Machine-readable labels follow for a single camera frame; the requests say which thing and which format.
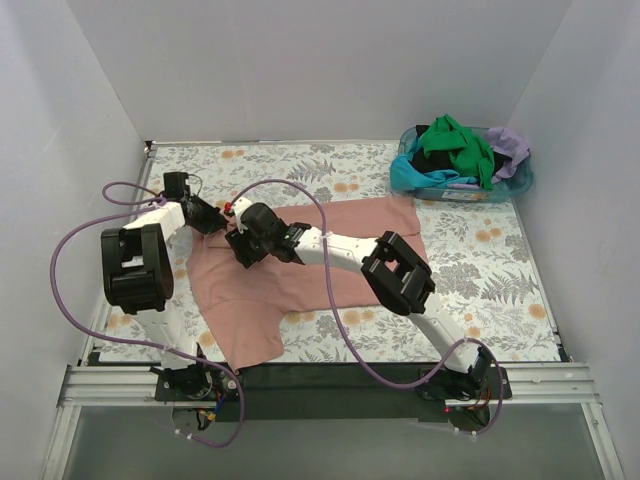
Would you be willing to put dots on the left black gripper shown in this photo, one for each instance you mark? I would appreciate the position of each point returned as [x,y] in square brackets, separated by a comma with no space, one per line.
[209,220]

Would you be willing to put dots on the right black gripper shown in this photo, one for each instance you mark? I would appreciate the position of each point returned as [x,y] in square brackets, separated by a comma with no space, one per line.
[242,245]

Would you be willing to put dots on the pink printed t shirt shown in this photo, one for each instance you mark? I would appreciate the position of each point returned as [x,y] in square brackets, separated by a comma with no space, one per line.
[243,307]

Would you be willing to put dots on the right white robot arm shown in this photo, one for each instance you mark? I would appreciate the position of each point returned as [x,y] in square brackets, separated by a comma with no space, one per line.
[400,279]

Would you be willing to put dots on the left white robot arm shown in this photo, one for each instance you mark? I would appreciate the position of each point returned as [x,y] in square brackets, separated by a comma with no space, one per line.
[138,279]

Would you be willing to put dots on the teal t shirt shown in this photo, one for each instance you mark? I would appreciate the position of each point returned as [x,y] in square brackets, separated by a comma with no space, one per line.
[405,178]

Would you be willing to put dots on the black t shirt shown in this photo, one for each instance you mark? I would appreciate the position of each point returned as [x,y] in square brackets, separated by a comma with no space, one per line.
[428,162]

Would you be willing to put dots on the green t shirt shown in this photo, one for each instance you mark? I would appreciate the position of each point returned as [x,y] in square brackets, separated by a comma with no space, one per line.
[469,154]

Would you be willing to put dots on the lavender t shirt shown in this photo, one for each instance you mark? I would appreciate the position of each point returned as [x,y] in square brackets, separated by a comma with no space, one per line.
[510,150]

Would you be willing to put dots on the teal plastic basket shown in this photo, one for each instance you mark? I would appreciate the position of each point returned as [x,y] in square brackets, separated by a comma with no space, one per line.
[505,190]

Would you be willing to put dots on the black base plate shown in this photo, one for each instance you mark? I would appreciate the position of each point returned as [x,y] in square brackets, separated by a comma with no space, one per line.
[322,391]

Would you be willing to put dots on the aluminium frame rail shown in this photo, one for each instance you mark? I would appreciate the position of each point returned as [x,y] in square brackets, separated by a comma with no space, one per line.
[530,383]

